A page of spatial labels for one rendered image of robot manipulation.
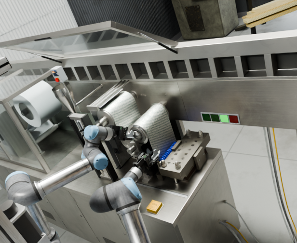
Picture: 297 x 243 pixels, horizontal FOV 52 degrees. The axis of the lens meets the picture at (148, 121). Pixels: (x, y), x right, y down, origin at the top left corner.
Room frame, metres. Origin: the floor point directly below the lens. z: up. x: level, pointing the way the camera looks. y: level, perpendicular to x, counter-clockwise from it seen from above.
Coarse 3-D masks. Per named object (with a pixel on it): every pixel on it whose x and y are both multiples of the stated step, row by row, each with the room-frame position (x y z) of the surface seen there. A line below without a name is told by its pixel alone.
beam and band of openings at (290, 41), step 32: (288, 32) 1.31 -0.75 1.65; (32, 64) 2.81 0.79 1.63; (64, 64) 2.49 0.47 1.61; (96, 64) 2.22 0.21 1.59; (128, 64) 2.00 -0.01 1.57; (160, 64) 1.90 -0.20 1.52; (192, 64) 1.67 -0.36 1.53; (224, 64) 1.59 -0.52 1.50; (256, 64) 1.46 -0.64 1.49; (288, 64) 1.35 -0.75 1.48
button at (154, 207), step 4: (152, 200) 1.39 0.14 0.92; (152, 204) 1.36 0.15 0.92; (156, 204) 1.34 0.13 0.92; (160, 204) 1.34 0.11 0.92; (148, 208) 1.34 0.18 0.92; (152, 208) 1.33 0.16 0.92; (156, 208) 1.32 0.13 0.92; (160, 208) 1.33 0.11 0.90; (152, 212) 1.32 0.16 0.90; (156, 212) 1.30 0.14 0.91
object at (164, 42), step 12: (96, 24) 1.50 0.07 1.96; (108, 24) 1.44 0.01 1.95; (120, 24) 1.47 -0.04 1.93; (36, 36) 1.87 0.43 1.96; (48, 36) 1.77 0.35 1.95; (60, 36) 1.70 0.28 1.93; (144, 36) 1.55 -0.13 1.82; (156, 36) 1.63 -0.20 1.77; (12, 48) 2.24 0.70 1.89; (144, 48) 1.90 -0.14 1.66; (168, 48) 1.65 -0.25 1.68
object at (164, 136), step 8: (168, 120) 1.75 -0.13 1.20; (160, 128) 1.68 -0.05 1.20; (168, 128) 1.73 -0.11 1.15; (152, 136) 1.61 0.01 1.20; (160, 136) 1.66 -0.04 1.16; (168, 136) 1.71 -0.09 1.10; (152, 144) 1.60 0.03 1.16; (160, 144) 1.64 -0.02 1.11; (168, 144) 1.69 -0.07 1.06; (160, 152) 1.62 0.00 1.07
